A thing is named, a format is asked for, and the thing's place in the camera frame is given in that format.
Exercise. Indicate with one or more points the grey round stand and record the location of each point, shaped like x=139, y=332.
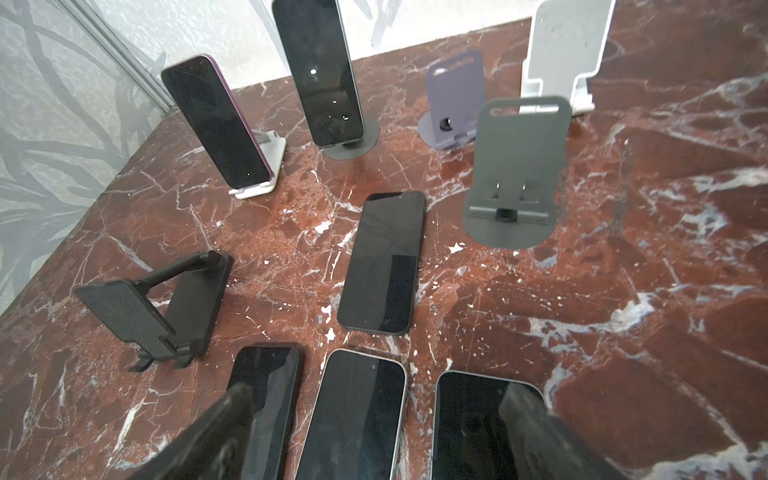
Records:
x=358, y=148

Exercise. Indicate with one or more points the silver phone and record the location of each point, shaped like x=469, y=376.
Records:
x=355, y=424

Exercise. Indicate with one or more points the black phone from folding stand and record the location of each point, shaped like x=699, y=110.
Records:
x=272, y=371

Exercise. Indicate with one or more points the white folding phone stand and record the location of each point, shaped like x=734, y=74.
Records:
x=566, y=46

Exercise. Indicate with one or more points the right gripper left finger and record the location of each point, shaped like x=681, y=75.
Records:
x=213, y=447

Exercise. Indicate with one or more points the teal phone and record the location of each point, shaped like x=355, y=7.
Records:
x=315, y=47

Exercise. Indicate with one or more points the white stand under purple phone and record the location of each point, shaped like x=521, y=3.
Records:
x=258, y=175

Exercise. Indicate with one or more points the purple phone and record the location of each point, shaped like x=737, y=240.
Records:
x=204, y=98

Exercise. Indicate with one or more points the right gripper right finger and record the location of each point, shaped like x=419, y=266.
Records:
x=542, y=445

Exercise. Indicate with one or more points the dark round phone stand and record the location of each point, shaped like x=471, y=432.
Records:
x=518, y=161

